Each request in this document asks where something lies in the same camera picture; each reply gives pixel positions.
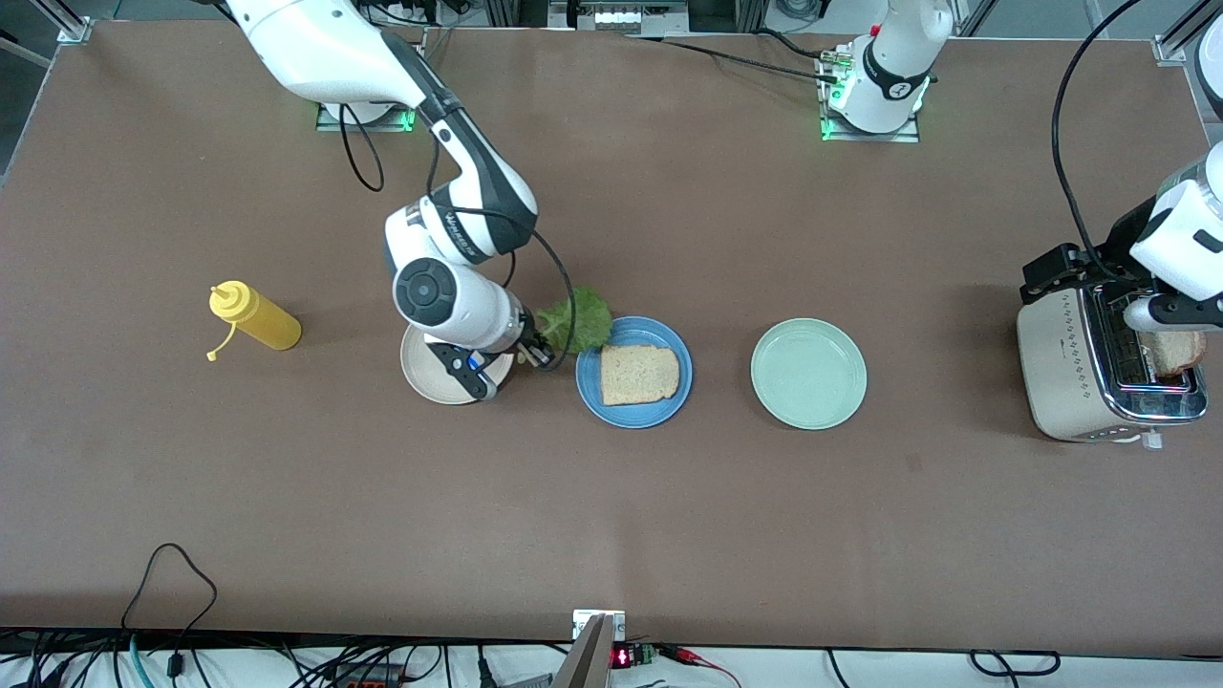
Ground yellow mustard squeeze bottle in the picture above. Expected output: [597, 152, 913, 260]
[206, 281, 303, 362]

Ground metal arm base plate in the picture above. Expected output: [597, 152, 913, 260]
[315, 100, 415, 133]
[820, 113, 920, 144]

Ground red clip lead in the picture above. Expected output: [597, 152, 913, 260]
[659, 645, 741, 688]

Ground green lettuce leaf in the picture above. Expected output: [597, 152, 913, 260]
[533, 286, 615, 356]

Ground thin black looped cable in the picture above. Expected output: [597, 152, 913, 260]
[119, 543, 219, 660]

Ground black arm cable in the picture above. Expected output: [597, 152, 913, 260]
[1051, 0, 1143, 273]
[339, 100, 577, 369]

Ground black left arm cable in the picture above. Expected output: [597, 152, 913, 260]
[1051, 0, 1143, 273]

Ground blue plate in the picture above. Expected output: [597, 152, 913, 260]
[575, 316, 694, 429]

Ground black flat looped cable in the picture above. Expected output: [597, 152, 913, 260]
[970, 650, 1062, 677]

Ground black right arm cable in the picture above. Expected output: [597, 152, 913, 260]
[339, 100, 577, 369]

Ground toasted bread slice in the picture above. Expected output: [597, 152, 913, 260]
[600, 344, 681, 407]
[1142, 328, 1207, 376]

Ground light green plate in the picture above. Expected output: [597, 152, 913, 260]
[751, 318, 869, 431]

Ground black cable across table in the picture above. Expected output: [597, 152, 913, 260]
[626, 33, 842, 87]

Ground grey metal bar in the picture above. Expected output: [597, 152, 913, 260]
[549, 613, 617, 688]

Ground beige plate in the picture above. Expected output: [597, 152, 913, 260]
[400, 323, 517, 406]

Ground cream and chrome toaster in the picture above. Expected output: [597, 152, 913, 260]
[1016, 277, 1210, 452]

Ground small white bracket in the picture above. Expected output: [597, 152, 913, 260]
[572, 609, 627, 641]

